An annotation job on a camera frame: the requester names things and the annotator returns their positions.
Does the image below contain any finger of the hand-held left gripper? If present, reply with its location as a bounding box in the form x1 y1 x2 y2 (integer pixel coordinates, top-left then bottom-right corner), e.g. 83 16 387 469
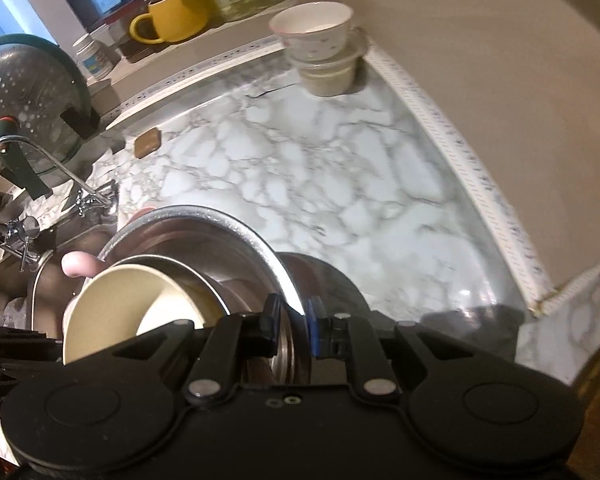
0 349 61 381
0 324 64 350

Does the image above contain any cream bowl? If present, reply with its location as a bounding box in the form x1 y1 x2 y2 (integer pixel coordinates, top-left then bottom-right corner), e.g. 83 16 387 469
62 262 208 366

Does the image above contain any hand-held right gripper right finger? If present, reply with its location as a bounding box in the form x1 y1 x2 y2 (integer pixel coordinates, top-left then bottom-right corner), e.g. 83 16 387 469
304 297 470 403

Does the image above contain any white plastic jar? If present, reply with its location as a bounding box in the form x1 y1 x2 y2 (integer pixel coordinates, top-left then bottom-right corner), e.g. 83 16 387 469
72 35 116 81

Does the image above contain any metal colander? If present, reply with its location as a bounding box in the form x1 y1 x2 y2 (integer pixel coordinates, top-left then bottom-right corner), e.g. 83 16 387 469
0 33 101 198
0 50 81 161

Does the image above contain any large steel bowl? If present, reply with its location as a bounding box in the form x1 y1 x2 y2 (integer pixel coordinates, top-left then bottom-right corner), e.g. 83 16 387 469
97 205 313 386

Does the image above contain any yellow mug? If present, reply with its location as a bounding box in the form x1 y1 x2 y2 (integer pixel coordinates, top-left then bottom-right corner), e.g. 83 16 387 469
129 0 216 45

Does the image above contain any white patterned trim strip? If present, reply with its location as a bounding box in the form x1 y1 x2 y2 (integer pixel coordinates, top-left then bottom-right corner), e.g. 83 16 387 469
105 40 600 321

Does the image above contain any brown soap bar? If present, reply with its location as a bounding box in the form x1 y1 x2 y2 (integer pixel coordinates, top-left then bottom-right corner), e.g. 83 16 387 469
134 128 162 158

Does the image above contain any white floral bowl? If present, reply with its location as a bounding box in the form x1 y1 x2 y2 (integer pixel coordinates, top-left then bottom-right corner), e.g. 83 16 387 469
269 1 355 61

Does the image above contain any clear plastic lidded container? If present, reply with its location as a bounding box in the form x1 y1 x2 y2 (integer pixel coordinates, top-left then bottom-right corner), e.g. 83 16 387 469
286 30 371 98

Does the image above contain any steel sink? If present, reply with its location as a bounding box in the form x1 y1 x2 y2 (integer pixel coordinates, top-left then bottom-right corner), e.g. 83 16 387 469
0 220 116 351

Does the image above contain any chrome tap handle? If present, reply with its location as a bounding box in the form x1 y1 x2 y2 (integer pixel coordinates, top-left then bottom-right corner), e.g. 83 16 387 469
0 212 43 271

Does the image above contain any chrome gooseneck faucet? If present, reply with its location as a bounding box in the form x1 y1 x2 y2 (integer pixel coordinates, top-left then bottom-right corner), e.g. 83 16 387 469
0 137 121 217

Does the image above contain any pink handled steel bowl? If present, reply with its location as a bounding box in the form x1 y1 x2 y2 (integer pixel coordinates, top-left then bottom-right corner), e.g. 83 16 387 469
61 251 231 326

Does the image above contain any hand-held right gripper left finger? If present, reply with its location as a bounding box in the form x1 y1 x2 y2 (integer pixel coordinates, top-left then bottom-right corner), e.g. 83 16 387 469
112 294 284 401

